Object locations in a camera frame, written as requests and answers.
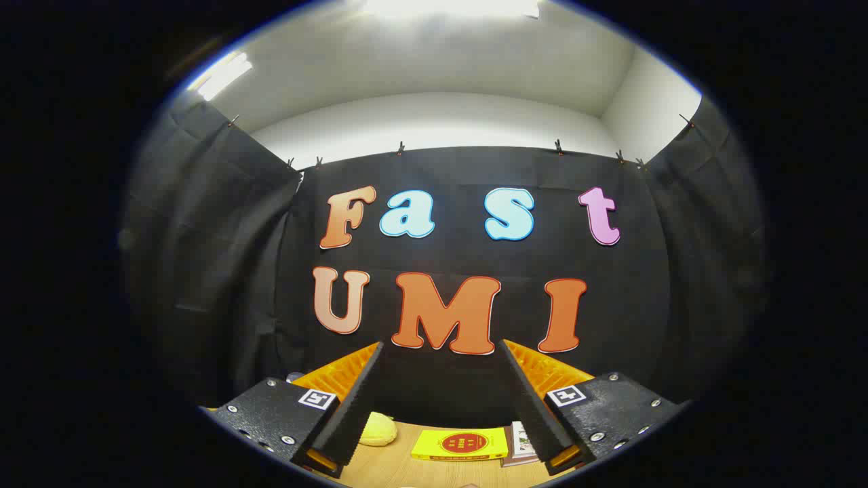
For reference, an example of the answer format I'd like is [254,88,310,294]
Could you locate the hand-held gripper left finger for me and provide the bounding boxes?
[200,341,385,479]

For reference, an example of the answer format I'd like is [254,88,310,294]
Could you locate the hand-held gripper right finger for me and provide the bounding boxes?
[498,338,683,476]

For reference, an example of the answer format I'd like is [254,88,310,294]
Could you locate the round yellow plush cushion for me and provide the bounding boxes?
[358,411,399,447]

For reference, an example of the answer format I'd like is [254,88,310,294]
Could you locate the pale book brown spine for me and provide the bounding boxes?
[501,427,540,468]

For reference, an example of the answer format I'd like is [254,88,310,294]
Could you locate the yellow book red circle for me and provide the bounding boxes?
[411,427,509,462]

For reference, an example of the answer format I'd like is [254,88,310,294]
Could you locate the black backdrop cloth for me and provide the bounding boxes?
[119,95,770,431]

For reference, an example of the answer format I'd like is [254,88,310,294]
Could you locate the long ceiling strip light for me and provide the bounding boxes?
[186,51,254,102]

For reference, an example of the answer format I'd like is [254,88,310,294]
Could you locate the bright ceiling light panel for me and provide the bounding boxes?
[359,0,543,20]

